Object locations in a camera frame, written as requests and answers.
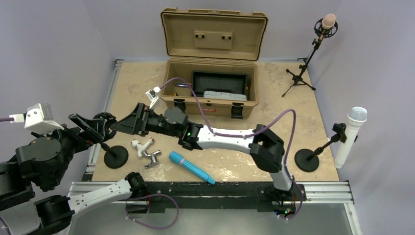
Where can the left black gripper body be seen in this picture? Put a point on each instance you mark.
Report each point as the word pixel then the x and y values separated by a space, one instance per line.
pixel 74 141

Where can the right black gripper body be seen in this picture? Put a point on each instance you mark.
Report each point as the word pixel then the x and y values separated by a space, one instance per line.
pixel 151 123

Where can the blue microphone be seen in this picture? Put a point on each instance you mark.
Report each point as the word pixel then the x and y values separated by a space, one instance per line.
pixel 189 166

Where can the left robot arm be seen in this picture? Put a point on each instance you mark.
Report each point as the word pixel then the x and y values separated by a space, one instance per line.
pixel 43 163

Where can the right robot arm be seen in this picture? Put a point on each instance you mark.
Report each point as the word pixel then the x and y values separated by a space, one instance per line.
pixel 264 146

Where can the left black mic stand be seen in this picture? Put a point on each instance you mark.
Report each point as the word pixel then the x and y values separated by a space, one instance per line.
pixel 110 142

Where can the right black mic stand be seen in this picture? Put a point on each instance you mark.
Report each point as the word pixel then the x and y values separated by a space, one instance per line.
pixel 308 160

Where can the black tripod mic stand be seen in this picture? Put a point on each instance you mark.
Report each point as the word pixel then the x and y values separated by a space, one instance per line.
pixel 298 79

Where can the pink microphone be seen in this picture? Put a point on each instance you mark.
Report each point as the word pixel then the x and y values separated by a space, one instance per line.
pixel 326 27

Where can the white microphone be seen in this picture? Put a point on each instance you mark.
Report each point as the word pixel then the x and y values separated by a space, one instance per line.
pixel 355 119

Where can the white chrome faucet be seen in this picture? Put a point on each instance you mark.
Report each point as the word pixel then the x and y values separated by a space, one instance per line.
pixel 142 152

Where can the red blue screwdriver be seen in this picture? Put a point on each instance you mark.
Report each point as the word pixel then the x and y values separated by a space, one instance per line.
pixel 183 85

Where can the grey plastic bit case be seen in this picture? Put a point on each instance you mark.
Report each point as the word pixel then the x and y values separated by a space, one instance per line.
pixel 224 95

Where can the black toolbox tray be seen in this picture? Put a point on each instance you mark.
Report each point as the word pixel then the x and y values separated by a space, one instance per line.
pixel 234 83

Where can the tan plastic toolbox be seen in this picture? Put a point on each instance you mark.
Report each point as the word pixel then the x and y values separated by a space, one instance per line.
pixel 214 41

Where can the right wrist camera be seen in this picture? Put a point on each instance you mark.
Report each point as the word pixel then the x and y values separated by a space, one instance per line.
pixel 153 97

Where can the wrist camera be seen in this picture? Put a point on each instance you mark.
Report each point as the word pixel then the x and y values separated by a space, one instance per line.
pixel 153 97
pixel 39 119

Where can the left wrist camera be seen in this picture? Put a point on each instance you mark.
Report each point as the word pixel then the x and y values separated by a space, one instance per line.
pixel 39 119

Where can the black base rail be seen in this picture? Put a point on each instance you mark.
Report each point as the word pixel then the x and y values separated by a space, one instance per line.
pixel 259 196

